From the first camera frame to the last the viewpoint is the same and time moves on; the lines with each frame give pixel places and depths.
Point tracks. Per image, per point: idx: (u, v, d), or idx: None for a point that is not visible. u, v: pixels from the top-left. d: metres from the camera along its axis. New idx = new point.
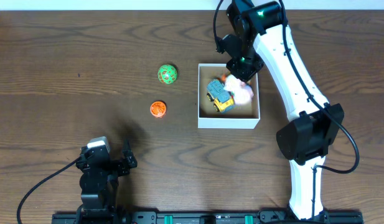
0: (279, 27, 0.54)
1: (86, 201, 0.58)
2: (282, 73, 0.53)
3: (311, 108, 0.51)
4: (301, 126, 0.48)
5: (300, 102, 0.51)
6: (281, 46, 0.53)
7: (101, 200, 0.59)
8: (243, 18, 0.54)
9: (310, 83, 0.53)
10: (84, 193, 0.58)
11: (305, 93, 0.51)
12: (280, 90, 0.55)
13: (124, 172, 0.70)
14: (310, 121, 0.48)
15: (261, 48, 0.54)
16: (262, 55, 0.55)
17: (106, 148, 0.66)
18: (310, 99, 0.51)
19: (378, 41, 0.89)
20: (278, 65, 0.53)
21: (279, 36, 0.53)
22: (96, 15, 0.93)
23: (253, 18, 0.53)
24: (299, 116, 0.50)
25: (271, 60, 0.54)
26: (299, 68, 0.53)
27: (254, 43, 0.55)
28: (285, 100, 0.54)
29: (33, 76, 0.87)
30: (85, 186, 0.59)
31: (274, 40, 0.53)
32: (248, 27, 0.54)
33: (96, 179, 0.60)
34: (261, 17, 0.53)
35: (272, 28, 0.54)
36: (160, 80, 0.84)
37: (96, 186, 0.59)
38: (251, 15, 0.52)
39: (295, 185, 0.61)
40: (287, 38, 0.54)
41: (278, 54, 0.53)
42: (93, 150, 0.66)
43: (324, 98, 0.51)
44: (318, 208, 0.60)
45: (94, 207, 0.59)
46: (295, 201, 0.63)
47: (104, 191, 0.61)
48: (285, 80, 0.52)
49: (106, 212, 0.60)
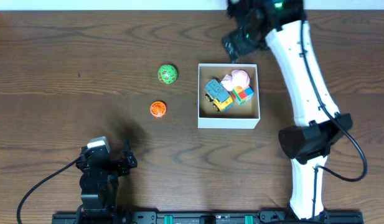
0: (298, 24, 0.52)
1: (86, 201, 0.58)
2: (295, 76, 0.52)
3: (322, 116, 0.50)
4: (309, 136, 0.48)
5: (312, 110, 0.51)
6: (297, 47, 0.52)
7: (101, 200, 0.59)
8: (257, 7, 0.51)
9: (323, 89, 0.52)
10: (84, 194, 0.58)
11: (317, 101, 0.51)
12: (292, 93, 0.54)
13: (124, 172, 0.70)
14: (317, 130, 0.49)
15: (277, 45, 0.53)
16: (276, 53, 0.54)
17: (106, 148, 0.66)
18: (321, 107, 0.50)
19: (378, 40, 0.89)
20: (292, 66, 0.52)
21: (296, 34, 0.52)
22: (97, 15, 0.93)
23: (270, 9, 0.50)
24: (309, 125, 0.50)
25: (285, 61, 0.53)
26: (313, 71, 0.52)
27: (268, 37, 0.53)
28: (296, 104, 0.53)
29: (34, 76, 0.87)
30: (85, 186, 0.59)
31: (290, 39, 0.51)
32: (262, 17, 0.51)
33: (96, 180, 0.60)
34: (279, 8, 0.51)
35: (290, 25, 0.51)
36: (160, 80, 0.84)
37: (96, 186, 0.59)
38: (268, 5, 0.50)
39: (296, 183, 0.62)
40: (305, 38, 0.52)
41: (293, 55, 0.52)
42: (93, 150, 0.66)
43: (335, 107, 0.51)
44: (318, 209, 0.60)
45: (95, 207, 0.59)
46: (295, 200, 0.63)
47: (104, 191, 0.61)
48: (298, 84, 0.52)
49: (106, 212, 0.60)
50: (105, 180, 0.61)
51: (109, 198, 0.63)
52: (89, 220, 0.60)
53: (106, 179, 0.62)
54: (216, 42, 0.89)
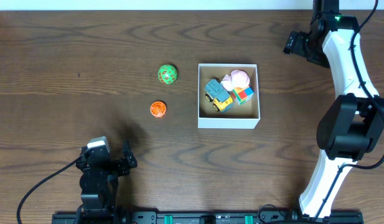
0: (351, 30, 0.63)
1: (86, 201, 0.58)
2: (343, 63, 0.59)
3: (361, 94, 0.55)
4: (345, 105, 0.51)
5: (352, 88, 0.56)
6: (347, 43, 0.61)
7: (101, 200, 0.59)
8: (322, 19, 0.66)
9: (366, 76, 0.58)
10: (84, 193, 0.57)
11: (358, 81, 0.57)
12: (337, 79, 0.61)
13: (124, 172, 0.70)
14: (354, 104, 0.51)
15: (331, 42, 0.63)
16: (328, 50, 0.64)
17: (106, 147, 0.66)
18: (361, 86, 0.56)
19: (378, 40, 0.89)
20: (340, 55, 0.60)
21: (348, 35, 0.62)
22: (96, 15, 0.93)
23: (332, 20, 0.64)
24: (346, 95, 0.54)
25: (335, 53, 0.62)
26: (360, 62, 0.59)
27: (327, 37, 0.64)
28: (340, 88, 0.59)
29: (34, 76, 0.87)
30: (85, 186, 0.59)
31: (342, 37, 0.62)
32: (322, 29, 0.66)
33: (96, 180, 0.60)
34: (338, 22, 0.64)
35: (345, 29, 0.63)
36: (160, 80, 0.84)
37: (96, 185, 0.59)
38: (330, 18, 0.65)
39: (315, 178, 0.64)
40: (356, 40, 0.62)
41: (343, 48, 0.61)
42: (93, 150, 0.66)
43: (375, 91, 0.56)
44: (325, 212, 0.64)
45: (95, 207, 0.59)
46: (306, 195, 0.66)
47: (104, 191, 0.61)
48: (343, 68, 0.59)
49: (106, 212, 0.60)
50: (105, 180, 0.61)
51: (108, 198, 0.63)
52: (89, 221, 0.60)
53: (106, 179, 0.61)
54: (216, 42, 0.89)
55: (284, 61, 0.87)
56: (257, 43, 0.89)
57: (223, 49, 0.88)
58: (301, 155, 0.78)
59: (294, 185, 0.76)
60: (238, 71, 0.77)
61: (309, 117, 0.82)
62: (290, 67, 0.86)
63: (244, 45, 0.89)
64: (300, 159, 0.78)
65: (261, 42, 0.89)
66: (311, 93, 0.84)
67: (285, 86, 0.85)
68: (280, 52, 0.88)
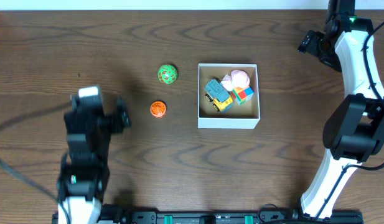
0: (365, 33, 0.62)
1: (73, 144, 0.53)
2: (355, 63, 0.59)
3: (371, 94, 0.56)
4: (353, 104, 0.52)
5: (362, 88, 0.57)
6: (360, 44, 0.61)
7: (91, 144, 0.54)
8: (335, 20, 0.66)
9: (377, 77, 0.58)
10: (70, 136, 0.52)
11: (368, 81, 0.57)
12: (347, 79, 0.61)
13: (117, 129, 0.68)
14: (363, 104, 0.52)
15: (343, 42, 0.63)
16: (340, 50, 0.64)
17: (99, 97, 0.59)
18: (371, 87, 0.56)
19: (378, 40, 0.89)
20: (353, 55, 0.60)
21: (361, 37, 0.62)
22: (97, 15, 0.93)
23: (346, 22, 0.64)
24: (356, 95, 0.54)
25: (347, 53, 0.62)
26: (372, 64, 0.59)
27: (339, 37, 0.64)
28: (350, 88, 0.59)
29: (34, 76, 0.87)
30: (71, 129, 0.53)
31: (356, 38, 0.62)
32: (335, 29, 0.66)
33: (84, 122, 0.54)
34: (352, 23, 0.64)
35: (358, 31, 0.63)
36: (160, 80, 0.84)
37: (84, 127, 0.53)
38: (344, 20, 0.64)
39: (317, 178, 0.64)
40: (369, 42, 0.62)
41: (356, 49, 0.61)
42: (84, 99, 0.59)
43: None
44: (325, 213, 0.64)
45: (82, 152, 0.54)
46: (307, 195, 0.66)
47: (93, 135, 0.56)
48: (355, 68, 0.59)
49: (95, 161, 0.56)
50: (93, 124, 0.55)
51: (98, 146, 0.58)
52: (74, 169, 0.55)
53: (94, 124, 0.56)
54: (216, 42, 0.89)
55: (285, 61, 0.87)
56: (257, 43, 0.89)
57: (223, 49, 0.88)
58: (301, 155, 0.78)
59: (294, 185, 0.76)
60: (238, 71, 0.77)
61: (309, 117, 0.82)
62: (290, 67, 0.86)
63: (244, 45, 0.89)
64: (300, 159, 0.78)
65: (261, 42, 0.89)
66: (311, 93, 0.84)
67: (285, 86, 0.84)
68: (280, 52, 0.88)
